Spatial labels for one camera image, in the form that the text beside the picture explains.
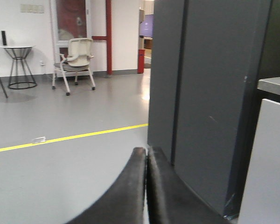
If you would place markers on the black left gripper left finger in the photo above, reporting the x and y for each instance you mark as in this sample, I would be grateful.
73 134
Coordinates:
123 202

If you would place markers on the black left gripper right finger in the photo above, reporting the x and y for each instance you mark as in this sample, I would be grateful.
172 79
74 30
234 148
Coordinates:
192 193

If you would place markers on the grey kitchen cabinet counter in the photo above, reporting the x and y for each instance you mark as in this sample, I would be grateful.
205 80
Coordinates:
261 197

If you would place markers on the dark grey tall cabinet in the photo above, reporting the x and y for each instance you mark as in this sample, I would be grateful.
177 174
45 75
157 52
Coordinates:
206 57

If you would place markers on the beige rolling office chair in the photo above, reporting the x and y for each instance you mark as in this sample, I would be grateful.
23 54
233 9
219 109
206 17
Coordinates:
78 59

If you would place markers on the round wire side table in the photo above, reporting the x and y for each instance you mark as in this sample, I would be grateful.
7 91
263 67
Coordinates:
21 76

